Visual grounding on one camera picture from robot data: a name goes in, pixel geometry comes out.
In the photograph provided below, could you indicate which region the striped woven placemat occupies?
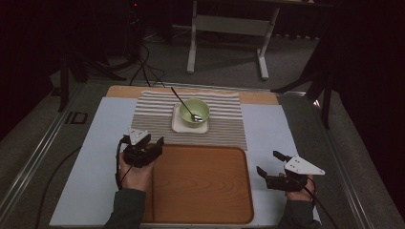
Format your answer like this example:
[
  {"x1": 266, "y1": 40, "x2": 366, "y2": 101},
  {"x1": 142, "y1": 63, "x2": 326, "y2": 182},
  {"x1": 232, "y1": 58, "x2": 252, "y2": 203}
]
[{"x1": 131, "y1": 90, "x2": 248, "y2": 152}]

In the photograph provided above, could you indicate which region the white metal desk frame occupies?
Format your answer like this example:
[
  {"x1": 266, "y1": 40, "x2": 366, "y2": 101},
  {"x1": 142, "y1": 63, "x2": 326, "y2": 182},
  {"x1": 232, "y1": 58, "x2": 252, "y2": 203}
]
[{"x1": 185, "y1": 0, "x2": 335, "y2": 81}]

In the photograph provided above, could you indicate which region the pale table cover sheet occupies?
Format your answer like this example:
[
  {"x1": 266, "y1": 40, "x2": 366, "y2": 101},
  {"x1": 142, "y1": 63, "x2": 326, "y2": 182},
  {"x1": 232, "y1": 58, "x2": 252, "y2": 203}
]
[{"x1": 49, "y1": 95, "x2": 322, "y2": 227}]

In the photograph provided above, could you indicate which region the person's right hand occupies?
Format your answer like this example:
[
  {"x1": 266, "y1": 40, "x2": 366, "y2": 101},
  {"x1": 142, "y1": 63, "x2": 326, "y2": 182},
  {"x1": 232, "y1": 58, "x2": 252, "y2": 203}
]
[{"x1": 278, "y1": 172, "x2": 317, "y2": 202}]

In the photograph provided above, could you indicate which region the pale green bowl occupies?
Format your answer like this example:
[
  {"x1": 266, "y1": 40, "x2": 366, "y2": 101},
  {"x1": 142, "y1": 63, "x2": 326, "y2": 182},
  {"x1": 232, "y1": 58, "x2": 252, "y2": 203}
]
[{"x1": 178, "y1": 97, "x2": 211, "y2": 129}]

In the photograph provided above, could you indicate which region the thin black floor cable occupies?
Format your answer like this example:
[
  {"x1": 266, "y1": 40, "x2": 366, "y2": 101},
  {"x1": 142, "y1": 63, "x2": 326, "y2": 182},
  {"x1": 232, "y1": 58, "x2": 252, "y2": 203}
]
[{"x1": 32, "y1": 144, "x2": 82, "y2": 229}]

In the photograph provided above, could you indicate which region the person's left hand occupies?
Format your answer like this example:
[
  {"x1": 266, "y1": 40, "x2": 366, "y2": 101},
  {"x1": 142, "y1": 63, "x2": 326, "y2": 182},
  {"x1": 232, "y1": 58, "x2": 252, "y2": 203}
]
[{"x1": 117, "y1": 156, "x2": 157, "y2": 193}]

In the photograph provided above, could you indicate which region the left hand-held gripper cable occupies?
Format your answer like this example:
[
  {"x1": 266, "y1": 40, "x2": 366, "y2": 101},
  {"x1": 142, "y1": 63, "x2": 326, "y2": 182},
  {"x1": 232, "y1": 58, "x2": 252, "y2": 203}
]
[{"x1": 115, "y1": 139, "x2": 135, "y2": 191}]

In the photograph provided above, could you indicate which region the black floor cable bundle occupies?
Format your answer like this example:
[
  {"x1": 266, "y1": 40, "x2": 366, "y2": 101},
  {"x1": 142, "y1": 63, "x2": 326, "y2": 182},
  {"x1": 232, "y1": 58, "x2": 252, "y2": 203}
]
[{"x1": 128, "y1": 41, "x2": 166, "y2": 89}]

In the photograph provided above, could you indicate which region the metal floor rail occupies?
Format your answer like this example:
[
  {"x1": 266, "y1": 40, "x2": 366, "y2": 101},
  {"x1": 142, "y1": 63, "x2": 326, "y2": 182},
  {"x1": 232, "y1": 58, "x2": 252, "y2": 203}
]
[
  {"x1": 313, "y1": 98, "x2": 373, "y2": 229},
  {"x1": 0, "y1": 84, "x2": 85, "y2": 220}
]

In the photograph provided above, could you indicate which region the hand-held gripper cable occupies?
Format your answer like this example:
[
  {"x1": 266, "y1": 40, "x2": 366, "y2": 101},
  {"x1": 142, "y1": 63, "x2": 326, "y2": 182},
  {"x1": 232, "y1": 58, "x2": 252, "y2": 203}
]
[
  {"x1": 115, "y1": 139, "x2": 135, "y2": 191},
  {"x1": 300, "y1": 177, "x2": 340, "y2": 229}
]

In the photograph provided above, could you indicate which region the right hand-held gripper cable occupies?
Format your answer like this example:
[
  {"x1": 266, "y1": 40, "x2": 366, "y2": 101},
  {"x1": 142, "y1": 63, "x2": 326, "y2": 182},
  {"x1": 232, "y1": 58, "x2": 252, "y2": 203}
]
[{"x1": 300, "y1": 177, "x2": 340, "y2": 229}]

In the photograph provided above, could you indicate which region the black metal stand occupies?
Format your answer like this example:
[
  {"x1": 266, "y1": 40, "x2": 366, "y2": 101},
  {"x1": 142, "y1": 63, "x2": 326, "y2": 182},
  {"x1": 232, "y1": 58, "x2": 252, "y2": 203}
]
[
  {"x1": 270, "y1": 41, "x2": 335, "y2": 130},
  {"x1": 47, "y1": 52, "x2": 128, "y2": 113}
]

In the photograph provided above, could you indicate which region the white square plate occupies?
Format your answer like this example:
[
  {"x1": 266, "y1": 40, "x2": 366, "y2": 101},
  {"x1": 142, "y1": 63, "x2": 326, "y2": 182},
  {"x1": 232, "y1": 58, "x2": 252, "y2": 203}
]
[{"x1": 171, "y1": 102, "x2": 210, "y2": 135}]

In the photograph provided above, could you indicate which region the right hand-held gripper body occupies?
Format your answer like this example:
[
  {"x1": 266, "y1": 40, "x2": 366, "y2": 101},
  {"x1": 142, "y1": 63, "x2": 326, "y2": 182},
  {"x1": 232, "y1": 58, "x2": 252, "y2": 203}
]
[{"x1": 265, "y1": 155, "x2": 327, "y2": 193}]

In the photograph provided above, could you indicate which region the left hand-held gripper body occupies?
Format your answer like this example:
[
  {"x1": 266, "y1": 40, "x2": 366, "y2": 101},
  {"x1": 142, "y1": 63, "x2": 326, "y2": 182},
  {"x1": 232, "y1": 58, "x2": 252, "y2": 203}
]
[{"x1": 122, "y1": 127, "x2": 164, "y2": 169}]

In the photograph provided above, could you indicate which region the wooden serving tray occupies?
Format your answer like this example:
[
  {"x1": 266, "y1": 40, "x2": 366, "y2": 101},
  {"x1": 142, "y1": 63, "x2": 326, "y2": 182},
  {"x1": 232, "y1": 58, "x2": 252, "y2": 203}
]
[{"x1": 141, "y1": 143, "x2": 255, "y2": 225}]

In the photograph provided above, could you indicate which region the metal spoon with dark handle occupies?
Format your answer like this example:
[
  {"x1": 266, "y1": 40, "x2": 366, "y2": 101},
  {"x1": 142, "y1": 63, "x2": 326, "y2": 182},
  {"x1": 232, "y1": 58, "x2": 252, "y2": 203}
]
[{"x1": 170, "y1": 86, "x2": 204, "y2": 123}]

